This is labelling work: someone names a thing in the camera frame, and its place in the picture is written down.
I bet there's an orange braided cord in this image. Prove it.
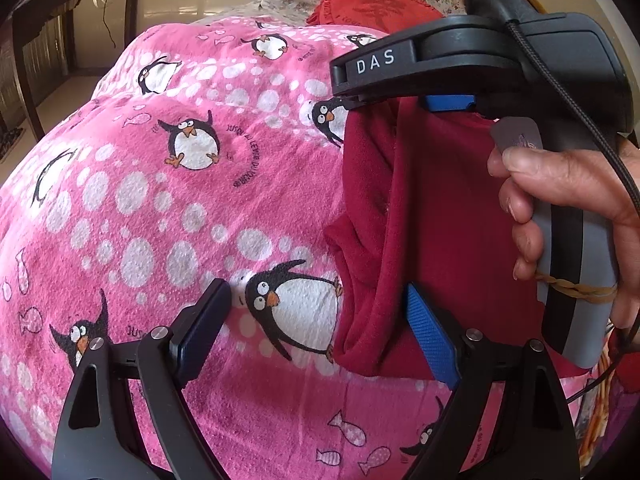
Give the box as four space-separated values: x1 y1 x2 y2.
575 332 621 463

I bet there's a red ruffled heart cushion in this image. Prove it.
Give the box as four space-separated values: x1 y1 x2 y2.
306 0 446 36

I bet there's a dark wooden table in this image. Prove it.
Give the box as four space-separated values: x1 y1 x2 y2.
0 0 146 146

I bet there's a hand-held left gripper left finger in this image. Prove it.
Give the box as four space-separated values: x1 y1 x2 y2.
51 278 232 480

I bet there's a dark floor mat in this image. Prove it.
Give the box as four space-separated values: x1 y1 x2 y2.
0 127 26 162

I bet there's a black braided cable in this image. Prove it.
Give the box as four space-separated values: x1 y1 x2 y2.
502 17 640 201

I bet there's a person's right hand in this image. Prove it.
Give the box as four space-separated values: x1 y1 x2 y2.
487 137 640 331

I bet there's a tan rubber band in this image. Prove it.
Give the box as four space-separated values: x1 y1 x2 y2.
535 272 618 304

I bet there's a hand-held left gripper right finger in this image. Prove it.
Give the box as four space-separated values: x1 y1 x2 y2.
400 282 583 480

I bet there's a pink penguin print blanket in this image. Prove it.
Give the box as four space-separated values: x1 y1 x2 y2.
0 15 601 480

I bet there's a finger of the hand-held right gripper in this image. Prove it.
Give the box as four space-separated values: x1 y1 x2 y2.
345 94 496 117

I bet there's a maroon fleece sweater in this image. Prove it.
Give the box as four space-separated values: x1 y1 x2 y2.
324 97 591 393

